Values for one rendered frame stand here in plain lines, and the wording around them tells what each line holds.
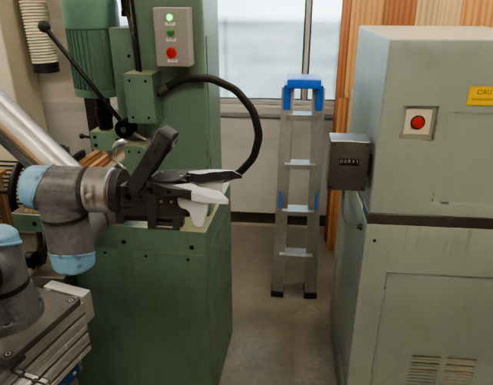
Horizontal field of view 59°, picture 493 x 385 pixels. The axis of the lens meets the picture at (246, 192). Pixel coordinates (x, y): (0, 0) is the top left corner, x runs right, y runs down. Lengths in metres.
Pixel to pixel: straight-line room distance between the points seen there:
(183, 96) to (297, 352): 1.31
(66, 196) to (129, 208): 0.10
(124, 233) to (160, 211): 0.86
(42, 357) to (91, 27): 0.96
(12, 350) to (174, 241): 0.62
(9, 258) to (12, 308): 0.12
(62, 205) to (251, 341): 1.60
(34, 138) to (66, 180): 0.18
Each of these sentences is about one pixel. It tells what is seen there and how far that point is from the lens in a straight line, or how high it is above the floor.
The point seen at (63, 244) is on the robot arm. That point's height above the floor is 1.13.
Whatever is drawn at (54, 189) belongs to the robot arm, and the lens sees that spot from 0.75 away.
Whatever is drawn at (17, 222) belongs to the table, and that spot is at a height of 0.87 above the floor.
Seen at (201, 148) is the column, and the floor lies 1.05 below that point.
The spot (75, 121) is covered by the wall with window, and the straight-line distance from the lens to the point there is 3.25.
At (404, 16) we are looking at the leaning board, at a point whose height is 1.41.
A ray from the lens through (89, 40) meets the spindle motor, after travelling 1.55.
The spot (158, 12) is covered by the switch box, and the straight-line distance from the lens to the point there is 1.35.
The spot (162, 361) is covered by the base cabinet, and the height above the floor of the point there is 0.21.
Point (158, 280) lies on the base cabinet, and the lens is 1.61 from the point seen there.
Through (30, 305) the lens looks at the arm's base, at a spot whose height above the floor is 0.86.
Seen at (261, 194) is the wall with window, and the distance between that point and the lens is 3.09.
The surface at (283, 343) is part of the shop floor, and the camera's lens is 2.22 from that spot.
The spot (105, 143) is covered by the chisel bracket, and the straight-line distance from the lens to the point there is 1.66.
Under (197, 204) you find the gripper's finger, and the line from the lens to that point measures 0.65.
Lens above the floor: 1.51
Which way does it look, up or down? 24 degrees down
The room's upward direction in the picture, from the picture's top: straight up
